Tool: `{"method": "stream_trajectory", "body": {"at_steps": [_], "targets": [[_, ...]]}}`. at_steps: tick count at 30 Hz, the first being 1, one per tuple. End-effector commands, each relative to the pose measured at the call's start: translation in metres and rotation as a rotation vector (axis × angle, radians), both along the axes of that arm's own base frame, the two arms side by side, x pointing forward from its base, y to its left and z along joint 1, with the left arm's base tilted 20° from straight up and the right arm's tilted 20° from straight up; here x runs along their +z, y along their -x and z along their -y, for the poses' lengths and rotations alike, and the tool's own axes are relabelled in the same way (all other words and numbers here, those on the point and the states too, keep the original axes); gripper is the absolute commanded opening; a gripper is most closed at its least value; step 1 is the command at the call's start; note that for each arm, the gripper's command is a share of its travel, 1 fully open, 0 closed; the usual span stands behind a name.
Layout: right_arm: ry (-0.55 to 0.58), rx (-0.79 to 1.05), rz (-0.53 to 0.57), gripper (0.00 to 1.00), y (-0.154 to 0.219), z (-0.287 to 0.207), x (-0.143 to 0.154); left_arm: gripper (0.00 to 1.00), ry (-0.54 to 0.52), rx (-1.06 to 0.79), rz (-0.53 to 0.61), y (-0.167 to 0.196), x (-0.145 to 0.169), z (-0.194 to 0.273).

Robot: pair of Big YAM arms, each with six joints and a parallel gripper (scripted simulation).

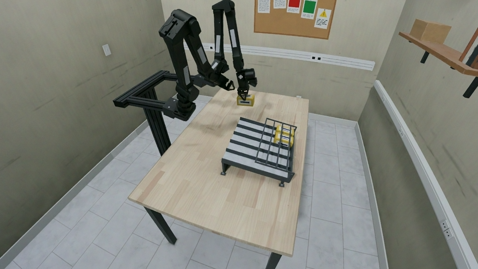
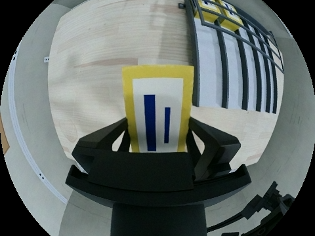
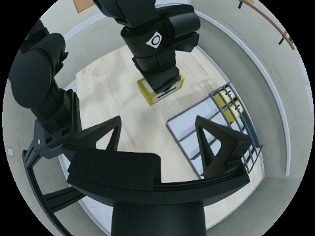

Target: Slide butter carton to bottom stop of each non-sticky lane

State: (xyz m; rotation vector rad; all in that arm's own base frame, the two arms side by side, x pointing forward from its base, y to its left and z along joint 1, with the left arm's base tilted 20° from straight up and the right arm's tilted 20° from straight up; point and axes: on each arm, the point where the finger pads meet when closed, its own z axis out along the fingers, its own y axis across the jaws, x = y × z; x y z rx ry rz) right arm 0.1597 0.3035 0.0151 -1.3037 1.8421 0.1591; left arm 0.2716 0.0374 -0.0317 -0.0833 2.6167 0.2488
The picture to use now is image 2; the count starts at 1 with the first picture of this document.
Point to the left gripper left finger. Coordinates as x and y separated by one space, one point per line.
105 137

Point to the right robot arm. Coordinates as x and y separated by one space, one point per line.
272 198

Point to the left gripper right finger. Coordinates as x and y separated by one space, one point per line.
220 147

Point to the yellow and white butter carton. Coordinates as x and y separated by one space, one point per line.
207 16
225 23
158 101

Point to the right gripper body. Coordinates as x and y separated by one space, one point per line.
269 221

